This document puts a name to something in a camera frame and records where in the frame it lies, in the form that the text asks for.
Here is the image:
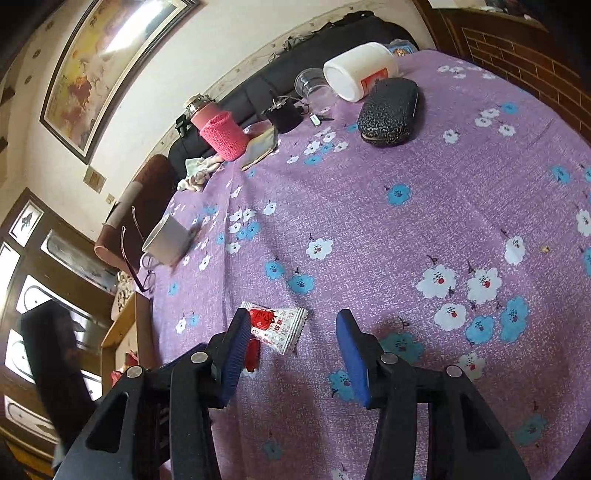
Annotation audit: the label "purple floral tablecloth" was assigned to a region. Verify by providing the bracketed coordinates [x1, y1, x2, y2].
[150, 48, 591, 480]

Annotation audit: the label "small wall plaque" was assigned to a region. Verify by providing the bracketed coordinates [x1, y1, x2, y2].
[83, 165, 108, 195]

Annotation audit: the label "white mug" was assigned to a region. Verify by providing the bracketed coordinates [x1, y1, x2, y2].
[140, 213, 198, 269]

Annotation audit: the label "black glasses case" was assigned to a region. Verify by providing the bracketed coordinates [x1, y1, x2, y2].
[357, 77, 420, 148]

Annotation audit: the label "cardboard box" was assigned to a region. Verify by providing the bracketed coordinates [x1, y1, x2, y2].
[100, 291, 156, 389]

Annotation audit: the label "clear glass cup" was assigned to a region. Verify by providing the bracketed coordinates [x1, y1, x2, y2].
[294, 67, 341, 105]

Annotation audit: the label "small fabric pouch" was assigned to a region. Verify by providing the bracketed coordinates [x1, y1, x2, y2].
[240, 124, 281, 173]

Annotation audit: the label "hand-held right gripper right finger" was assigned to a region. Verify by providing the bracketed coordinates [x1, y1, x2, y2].
[335, 309, 532, 480]

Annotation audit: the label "crumpled white pink cloth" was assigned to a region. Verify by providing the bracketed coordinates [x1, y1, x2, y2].
[177, 155, 223, 193]

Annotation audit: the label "wooden door with glass panes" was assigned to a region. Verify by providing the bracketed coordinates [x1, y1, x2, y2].
[0, 186, 122, 464]

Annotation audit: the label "white and red snack packet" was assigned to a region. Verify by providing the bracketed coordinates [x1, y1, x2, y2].
[240, 300, 310, 356]

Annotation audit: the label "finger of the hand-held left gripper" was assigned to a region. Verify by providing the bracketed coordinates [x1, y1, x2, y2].
[157, 342, 209, 370]

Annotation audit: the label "black sofa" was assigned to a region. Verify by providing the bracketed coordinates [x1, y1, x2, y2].
[166, 10, 417, 175]

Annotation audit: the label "brown armchair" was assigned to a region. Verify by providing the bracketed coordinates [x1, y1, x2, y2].
[93, 154, 179, 269]

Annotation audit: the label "patterned cushion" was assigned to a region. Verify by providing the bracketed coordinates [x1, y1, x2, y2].
[110, 270, 136, 320]

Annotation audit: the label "small black cup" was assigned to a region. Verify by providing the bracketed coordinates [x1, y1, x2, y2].
[261, 96, 306, 135]

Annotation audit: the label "purple frame eyeglasses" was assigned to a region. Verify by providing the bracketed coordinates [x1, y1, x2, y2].
[120, 205, 156, 295]

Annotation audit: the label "wooden cabinet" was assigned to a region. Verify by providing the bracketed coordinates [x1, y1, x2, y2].
[412, 0, 591, 141]

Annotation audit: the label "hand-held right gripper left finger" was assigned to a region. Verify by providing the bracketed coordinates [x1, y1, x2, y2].
[53, 308, 253, 480]

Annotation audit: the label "pink bottle with knitted sleeve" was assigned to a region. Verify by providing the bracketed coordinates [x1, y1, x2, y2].
[185, 93, 249, 162]

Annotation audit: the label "blue patterned box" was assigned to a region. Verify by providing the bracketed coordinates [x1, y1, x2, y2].
[385, 39, 419, 57]

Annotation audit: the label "framed painting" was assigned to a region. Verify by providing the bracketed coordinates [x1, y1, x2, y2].
[39, 0, 202, 165]

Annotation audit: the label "white plastic jar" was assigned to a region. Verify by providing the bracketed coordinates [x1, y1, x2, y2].
[322, 41, 400, 103]

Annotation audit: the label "small red snack packet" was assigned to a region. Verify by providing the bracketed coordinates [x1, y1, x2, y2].
[244, 338, 262, 373]

